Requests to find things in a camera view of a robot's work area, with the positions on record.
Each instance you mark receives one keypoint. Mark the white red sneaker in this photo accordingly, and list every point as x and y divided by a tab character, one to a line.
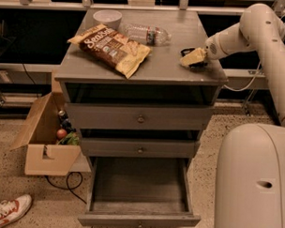
13	210

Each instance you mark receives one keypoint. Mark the green snack bag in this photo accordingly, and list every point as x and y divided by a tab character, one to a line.
70	139

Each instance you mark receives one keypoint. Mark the grey open bottom drawer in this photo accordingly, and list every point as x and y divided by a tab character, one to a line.
139	192

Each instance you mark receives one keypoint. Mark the grey top drawer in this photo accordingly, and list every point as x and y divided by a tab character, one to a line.
112	116

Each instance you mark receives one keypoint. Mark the grey wooden drawer cabinet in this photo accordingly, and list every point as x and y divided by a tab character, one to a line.
173	95

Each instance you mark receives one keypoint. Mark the blue item in box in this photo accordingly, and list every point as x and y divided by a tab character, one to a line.
66	124

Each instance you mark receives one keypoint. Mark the white bowl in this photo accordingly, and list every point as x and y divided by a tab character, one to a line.
109	17

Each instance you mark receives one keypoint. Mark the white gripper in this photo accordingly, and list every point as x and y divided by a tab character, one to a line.
212	46

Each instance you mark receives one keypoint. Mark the open cardboard box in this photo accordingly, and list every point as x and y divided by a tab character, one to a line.
37	134

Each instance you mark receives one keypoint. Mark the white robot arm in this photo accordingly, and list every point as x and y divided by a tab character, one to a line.
250	187

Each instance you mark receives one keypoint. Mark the metal railing frame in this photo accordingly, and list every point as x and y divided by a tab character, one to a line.
90	4

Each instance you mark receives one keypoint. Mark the red apple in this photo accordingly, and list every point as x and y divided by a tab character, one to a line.
61	134

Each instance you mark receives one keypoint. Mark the clear plastic water bottle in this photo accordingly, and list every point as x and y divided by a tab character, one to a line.
148	35

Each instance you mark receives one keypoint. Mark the black rxbar chocolate bar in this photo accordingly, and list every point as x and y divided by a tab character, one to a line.
186	51

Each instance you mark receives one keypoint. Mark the brown yellow chips bag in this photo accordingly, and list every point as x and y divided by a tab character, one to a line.
112	48

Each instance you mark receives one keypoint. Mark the soda can in box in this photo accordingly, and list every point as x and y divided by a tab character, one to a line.
62	115

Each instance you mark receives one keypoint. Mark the grey middle drawer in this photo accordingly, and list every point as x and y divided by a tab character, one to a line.
111	147

